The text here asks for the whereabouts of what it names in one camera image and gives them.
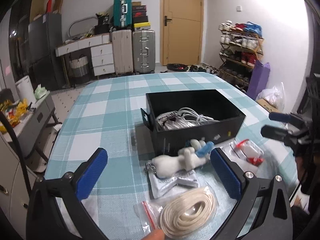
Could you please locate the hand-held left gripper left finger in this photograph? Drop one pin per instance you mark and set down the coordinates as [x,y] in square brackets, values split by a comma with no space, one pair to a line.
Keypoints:
[92,173]

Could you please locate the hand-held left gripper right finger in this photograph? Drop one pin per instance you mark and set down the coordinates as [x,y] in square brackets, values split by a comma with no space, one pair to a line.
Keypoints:
[226,175]

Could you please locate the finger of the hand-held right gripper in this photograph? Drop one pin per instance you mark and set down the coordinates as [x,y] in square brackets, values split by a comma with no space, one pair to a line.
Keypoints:
[280,116]
[272,132]

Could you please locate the clear bag red white item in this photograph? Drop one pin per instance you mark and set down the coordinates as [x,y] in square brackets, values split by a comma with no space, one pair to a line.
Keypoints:
[250,151]

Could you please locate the blue white plush toy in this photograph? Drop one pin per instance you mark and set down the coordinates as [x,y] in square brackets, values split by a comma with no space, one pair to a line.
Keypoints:
[203,150]

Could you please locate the small white printed packet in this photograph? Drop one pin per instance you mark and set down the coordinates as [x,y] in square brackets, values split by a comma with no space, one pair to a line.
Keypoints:
[187,178]

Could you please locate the large white printed packet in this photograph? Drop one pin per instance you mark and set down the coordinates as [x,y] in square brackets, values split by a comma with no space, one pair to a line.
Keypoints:
[160,187]

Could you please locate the person's left hand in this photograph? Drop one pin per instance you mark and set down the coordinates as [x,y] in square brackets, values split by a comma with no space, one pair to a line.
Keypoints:
[153,235]

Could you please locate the printed cardboard box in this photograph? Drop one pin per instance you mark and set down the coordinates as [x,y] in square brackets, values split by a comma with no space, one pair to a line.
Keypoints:
[266,106]

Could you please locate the white plastic bag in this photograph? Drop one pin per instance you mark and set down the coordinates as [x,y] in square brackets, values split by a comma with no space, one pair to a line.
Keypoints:
[273,96]

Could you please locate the purple bag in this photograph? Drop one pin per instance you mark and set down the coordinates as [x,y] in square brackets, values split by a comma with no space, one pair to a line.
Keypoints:
[260,80]

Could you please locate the wooden shoe rack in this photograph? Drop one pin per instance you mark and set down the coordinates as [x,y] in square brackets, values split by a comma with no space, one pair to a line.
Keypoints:
[237,63]

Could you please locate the grey side cabinet with legs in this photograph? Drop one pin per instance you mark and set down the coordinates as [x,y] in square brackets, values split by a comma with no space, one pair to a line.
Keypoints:
[41,115]

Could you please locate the grey cabinet with knobs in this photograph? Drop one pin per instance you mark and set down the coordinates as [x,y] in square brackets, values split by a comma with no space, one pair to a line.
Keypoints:
[10,180]

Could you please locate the shoe rack with shoes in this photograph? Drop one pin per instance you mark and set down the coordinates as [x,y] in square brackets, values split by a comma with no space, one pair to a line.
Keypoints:
[240,42]

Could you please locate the heap of loose shoes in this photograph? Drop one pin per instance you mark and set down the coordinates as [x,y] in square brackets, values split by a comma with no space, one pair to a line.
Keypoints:
[202,68]

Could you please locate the green plastic bag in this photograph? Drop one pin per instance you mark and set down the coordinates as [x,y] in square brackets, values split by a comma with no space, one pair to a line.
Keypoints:
[41,92]

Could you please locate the yellow plastic bag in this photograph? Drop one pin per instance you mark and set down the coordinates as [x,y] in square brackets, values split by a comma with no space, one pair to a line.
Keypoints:
[20,108]

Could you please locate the woven laundry basket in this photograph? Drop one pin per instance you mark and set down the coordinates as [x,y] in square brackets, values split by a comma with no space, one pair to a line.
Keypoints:
[78,67]

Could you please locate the black round basket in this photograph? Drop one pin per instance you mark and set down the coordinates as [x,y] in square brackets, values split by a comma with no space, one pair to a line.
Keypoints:
[176,67]

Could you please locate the white desk with drawers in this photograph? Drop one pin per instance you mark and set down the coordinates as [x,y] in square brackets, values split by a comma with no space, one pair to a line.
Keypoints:
[100,52]

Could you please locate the wooden door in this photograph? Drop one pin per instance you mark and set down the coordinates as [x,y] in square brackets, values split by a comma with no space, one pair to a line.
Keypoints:
[185,37]

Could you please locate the beige suitcase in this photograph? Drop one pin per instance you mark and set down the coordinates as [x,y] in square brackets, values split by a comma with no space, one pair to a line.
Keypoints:
[122,52]

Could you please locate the dark grey fridge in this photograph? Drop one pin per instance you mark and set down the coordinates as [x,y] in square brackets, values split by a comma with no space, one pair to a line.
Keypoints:
[45,55]

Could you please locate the silver suitcase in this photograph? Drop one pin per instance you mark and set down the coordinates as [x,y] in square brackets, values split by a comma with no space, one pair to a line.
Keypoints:
[143,52]

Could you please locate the pink note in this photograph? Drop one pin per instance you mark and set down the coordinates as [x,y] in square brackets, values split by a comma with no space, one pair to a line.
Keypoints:
[7,70]

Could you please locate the desk clutter pile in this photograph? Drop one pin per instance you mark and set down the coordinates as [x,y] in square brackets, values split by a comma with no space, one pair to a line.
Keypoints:
[80,36]

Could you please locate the dark glass cabinet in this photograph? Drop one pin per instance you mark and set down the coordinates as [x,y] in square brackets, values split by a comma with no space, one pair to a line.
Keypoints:
[20,42]

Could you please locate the yellow black shoe box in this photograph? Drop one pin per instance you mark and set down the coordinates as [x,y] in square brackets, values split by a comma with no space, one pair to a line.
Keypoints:
[142,27]

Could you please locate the black paper bag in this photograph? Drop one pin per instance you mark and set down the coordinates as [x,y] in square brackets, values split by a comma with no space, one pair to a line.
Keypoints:
[103,18]

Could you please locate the plain black shoe box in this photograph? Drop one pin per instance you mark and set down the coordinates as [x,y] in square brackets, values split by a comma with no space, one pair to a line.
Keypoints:
[140,19]

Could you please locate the teal suitcase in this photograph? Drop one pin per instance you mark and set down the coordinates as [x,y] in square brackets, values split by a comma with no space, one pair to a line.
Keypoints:
[118,10]

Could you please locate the red black shoe box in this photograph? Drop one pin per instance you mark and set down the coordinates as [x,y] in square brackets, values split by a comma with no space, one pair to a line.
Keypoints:
[140,14]

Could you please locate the black shoe box white label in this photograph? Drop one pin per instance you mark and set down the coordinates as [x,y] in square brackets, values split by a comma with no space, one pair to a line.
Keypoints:
[139,8]

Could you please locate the open cardboard box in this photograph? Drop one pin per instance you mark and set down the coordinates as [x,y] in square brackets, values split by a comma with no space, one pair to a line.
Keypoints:
[58,5]

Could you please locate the brown cardboard shoe box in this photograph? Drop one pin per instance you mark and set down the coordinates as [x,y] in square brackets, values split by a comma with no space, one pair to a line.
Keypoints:
[138,3]

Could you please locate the oval mirror frame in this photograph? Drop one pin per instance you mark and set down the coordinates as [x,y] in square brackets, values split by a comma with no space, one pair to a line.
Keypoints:
[75,22]

